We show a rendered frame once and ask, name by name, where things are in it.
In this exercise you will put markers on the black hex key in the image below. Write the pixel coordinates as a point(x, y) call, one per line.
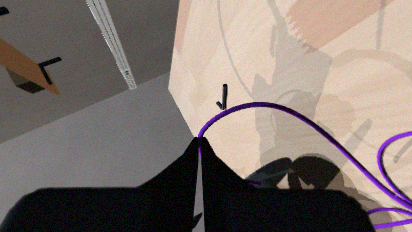
point(223, 106)

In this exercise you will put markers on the grey cable reel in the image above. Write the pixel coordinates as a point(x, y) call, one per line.
point(272, 173)

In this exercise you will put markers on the purple cable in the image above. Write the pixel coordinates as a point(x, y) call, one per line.
point(404, 202)

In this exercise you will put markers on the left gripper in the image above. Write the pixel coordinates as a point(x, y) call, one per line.
point(196, 219)

